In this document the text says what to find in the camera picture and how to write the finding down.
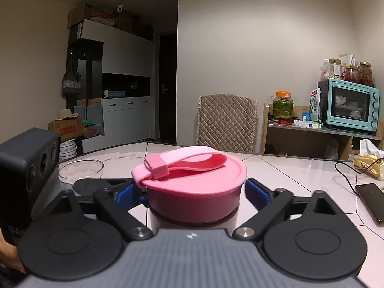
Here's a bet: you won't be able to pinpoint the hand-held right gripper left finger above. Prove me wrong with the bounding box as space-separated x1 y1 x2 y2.
58 181 153 241

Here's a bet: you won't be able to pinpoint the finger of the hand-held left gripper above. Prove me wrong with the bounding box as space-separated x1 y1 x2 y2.
129 190 150 209
103 178 134 189

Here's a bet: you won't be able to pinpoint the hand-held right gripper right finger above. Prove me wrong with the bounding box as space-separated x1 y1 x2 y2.
233 178 340 240

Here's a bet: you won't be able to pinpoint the pale pink bottle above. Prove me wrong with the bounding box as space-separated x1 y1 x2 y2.
147 205 240 236

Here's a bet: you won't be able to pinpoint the pink lidded cup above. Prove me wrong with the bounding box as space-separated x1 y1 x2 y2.
131 145 248 224

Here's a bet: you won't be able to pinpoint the person's left hand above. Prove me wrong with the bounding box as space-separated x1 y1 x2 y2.
0 236 26 274

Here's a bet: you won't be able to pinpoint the stack of white plates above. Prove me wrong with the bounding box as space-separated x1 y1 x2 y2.
59 139 77 160

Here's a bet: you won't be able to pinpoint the clear glass bowl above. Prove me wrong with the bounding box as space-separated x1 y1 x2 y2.
58 159 105 183

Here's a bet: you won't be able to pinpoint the cardboard box with red label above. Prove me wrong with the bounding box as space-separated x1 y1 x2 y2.
48 117 84 141

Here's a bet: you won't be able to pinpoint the colourful plastic bags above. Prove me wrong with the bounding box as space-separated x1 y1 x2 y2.
82 120 101 139

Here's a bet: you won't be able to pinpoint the wooden side shelf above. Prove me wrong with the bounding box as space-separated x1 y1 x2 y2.
260 103 383 161

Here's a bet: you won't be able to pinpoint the straw hat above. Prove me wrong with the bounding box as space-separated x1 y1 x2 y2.
58 109 80 121

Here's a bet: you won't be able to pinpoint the grey leaning board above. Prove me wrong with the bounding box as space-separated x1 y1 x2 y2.
73 105 104 136

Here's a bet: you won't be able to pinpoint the beige quilted chair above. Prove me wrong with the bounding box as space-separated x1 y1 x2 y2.
196 94 258 153

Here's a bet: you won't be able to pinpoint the flat white box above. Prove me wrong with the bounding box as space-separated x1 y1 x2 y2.
294 119 322 129

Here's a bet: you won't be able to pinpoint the green jar with orange lid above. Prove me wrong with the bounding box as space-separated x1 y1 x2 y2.
272 91 294 119

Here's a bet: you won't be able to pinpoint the grey hanging bag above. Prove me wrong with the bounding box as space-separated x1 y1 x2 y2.
61 71 83 96

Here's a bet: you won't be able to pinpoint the green and white packet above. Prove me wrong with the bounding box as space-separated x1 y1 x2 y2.
309 88 323 124

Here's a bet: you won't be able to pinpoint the dark door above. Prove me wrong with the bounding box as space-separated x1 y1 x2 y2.
159 31 178 144

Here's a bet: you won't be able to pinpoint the gold snack packet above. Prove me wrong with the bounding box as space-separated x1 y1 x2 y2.
353 154 384 181

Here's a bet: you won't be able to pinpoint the black smartphone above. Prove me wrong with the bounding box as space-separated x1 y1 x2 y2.
355 183 384 226

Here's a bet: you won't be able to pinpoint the white tissue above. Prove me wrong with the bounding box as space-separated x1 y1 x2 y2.
359 139 384 160

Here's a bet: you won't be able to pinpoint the teal toaster oven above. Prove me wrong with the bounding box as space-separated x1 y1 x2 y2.
317 78 380 135

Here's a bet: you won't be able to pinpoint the white tall cabinet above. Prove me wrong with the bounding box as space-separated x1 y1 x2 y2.
66 19 154 153

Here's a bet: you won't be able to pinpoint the glass jars on oven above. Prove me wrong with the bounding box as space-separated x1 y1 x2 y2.
319 53 356 80

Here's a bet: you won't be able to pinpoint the glass jar with pale contents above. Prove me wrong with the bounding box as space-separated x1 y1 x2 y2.
328 58 343 80

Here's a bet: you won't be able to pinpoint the small glass jar red contents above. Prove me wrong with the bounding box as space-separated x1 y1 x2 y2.
344 65 360 83

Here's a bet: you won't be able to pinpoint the plain cardboard box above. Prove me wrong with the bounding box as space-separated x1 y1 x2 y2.
68 5 92 28

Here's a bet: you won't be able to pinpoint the tall glass jar red contents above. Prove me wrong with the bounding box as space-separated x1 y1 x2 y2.
359 62 374 87

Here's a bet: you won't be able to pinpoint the dark brown cardboard box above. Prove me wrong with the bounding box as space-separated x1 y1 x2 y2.
115 10 140 34

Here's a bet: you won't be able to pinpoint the black cable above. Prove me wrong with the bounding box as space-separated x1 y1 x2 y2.
334 161 384 214

